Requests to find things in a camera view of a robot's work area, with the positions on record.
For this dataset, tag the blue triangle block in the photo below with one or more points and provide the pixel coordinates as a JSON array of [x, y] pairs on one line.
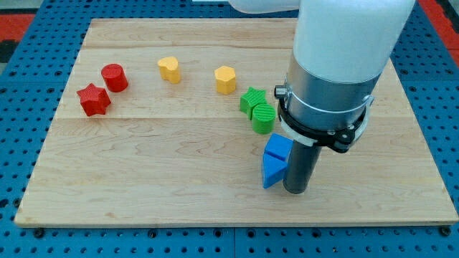
[[273, 170]]

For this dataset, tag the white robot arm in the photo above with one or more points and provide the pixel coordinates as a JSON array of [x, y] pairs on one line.
[[340, 49]]

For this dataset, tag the green star block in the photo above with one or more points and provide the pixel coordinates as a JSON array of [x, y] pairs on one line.
[[250, 99]]

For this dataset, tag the green cylinder block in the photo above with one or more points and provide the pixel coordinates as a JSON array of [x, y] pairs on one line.
[[263, 118]]

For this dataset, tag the blue cube block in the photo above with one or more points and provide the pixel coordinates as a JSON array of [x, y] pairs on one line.
[[278, 146]]

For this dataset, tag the yellow hexagon block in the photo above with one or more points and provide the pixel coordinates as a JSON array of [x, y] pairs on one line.
[[225, 80]]

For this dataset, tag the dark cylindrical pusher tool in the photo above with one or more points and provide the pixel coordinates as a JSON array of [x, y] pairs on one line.
[[301, 163]]

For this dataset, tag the wooden board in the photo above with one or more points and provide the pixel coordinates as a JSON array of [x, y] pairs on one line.
[[183, 155]]

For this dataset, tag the yellow heart block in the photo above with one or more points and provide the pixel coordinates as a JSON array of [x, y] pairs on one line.
[[169, 69]]

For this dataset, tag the red cylinder block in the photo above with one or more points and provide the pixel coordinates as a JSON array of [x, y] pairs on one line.
[[114, 77]]

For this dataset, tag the red star block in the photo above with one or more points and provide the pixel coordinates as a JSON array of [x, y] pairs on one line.
[[94, 100]]

